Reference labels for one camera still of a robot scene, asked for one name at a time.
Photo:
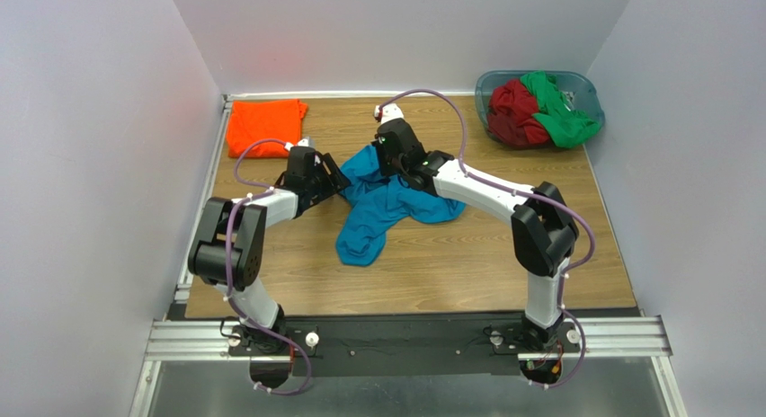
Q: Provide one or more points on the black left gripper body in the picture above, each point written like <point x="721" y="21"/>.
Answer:
<point x="329" y="181"/>

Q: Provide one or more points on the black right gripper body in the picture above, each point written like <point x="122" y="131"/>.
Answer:
<point x="390" y="167"/>

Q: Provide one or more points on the blue t shirt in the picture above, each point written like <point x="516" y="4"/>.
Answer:
<point x="379" y="203"/>

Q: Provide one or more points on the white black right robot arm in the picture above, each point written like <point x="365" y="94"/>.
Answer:
<point x="543" y="234"/>

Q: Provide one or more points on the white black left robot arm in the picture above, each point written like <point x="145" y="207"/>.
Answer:
<point x="227" y="248"/>

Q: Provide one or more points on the folded orange t shirt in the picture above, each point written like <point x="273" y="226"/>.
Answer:
<point x="250" y="122"/>

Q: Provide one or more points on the dark red t shirt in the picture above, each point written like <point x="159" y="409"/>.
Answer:
<point x="510" y="117"/>

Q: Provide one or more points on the green t shirt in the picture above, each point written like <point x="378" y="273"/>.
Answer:
<point x="566" y="125"/>

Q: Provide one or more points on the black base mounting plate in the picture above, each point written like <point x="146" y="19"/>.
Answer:
<point x="408" y="345"/>

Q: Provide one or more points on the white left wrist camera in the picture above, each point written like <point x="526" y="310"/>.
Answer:
<point x="304" y="142"/>

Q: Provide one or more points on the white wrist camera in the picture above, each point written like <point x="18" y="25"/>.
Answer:
<point x="304" y="142"/>
<point x="385" y="113"/>

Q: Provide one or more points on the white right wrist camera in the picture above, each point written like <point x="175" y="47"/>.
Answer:
<point x="385" y="113"/>

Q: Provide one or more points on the aluminium left side rail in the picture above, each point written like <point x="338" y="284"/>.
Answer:
<point x="206" y="175"/>

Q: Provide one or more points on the aluminium front frame rail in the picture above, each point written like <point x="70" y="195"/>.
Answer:
<point x="605" y="337"/>

